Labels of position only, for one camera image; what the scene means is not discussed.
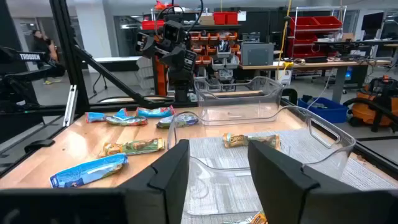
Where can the person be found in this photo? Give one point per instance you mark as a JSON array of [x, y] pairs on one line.
[[46, 53]]

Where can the blue green granola bar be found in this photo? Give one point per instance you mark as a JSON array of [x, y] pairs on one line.
[[178, 120]]

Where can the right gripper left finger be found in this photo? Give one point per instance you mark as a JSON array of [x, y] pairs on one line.
[[161, 193]]

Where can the silver metal bracket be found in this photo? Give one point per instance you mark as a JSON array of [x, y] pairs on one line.
[[70, 105]]

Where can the clear plastic bin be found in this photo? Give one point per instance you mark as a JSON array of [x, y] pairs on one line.
[[329, 155], [236, 109]]

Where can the orange green chewy bar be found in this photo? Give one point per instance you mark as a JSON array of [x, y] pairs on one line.
[[252, 140], [258, 218], [133, 147]]

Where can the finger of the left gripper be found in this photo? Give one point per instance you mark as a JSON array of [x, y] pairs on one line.
[[183, 62], [146, 45]]

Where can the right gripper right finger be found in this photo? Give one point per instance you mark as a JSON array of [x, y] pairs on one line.
[[280, 186]]

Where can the black computer monitor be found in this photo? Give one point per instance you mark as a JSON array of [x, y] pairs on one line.
[[372, 23], [390, 29]]

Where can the blue red granola bar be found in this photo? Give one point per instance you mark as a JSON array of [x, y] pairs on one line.
[[155, 112], [126, 121], [94, 117]]

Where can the orange steel post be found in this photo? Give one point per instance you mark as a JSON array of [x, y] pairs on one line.
[[161, 77]]

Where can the white green snack bag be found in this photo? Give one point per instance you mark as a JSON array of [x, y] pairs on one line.
[[88, 170]]

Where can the grey woven placemat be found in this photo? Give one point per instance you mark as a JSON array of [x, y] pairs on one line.
[[367, 177]]

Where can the white top table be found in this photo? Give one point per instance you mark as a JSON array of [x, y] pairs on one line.
[[115, 59]]

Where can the blue storage bin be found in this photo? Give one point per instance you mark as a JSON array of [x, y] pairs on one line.
[[326, 113]]

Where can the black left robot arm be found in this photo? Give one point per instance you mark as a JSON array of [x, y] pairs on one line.
[[182, 90]]

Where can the red storage bin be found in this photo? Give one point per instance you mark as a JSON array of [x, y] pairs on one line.
[[304, 23], [152, 25], [232, 18], [308, 51], [303, 39], [219, 18], [329, 22]]

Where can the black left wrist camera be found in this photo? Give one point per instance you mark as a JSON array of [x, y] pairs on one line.
[[174, 31]]

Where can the grey equipment case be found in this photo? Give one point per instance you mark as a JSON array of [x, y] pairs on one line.
[[257, 54]]

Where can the orange shop vacuum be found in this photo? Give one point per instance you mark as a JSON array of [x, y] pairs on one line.
[[370, 112]]

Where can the cardboard box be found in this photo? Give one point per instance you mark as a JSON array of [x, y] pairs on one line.
[[206, 20]]

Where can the wooden workbench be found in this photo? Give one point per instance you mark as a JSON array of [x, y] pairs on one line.
[[311, 64]]

